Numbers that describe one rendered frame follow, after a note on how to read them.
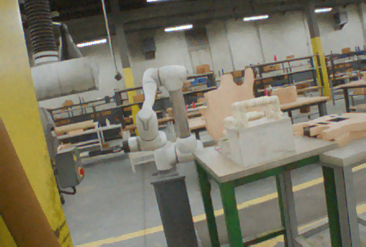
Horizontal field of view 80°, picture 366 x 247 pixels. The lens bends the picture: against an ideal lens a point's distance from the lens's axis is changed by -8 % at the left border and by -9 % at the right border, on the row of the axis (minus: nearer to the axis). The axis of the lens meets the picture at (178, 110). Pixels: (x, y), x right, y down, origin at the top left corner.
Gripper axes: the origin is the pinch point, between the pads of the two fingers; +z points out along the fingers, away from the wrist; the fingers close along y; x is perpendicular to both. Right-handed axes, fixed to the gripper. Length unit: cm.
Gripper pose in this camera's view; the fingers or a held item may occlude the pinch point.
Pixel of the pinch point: (95, 153)
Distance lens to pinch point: 142.4
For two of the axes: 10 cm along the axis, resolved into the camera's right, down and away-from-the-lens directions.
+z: -9.7, 2.0, -1.5
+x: -2.0, -9.8, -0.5
